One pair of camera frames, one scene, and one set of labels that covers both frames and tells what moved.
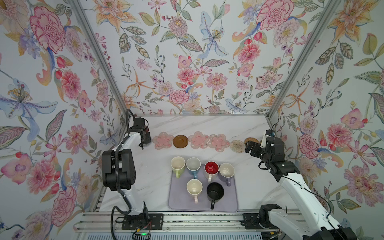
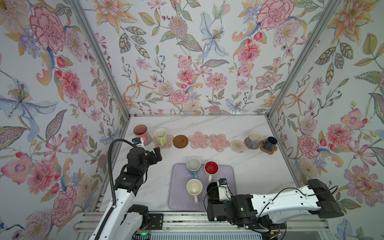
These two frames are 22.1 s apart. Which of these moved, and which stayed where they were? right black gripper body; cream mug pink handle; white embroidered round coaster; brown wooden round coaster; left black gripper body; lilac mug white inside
Moved: left black gripper body; right black gripper body; lilac mug white inside
Stayed: cream mug pink handle; white embroidered round coaster; brown wooden round coaster
